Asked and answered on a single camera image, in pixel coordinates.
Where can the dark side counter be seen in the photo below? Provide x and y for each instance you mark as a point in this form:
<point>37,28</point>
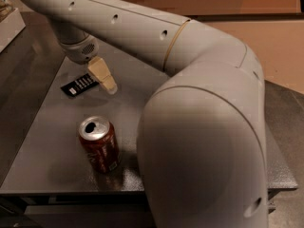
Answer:
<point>33,69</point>

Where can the black rxbar chocolate wrapper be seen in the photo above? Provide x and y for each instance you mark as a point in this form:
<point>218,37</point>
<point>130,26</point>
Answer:
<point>79,86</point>

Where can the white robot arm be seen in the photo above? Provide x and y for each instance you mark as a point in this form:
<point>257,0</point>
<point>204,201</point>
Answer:
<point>201,141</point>

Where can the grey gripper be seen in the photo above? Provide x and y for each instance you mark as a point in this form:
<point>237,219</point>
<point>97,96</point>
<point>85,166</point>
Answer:
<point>83,52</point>

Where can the red coke can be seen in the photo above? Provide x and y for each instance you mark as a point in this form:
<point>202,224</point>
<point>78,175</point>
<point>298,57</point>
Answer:
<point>97,137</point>

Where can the white box on counter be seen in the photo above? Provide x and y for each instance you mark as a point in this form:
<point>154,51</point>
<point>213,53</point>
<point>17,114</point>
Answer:
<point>10,27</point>

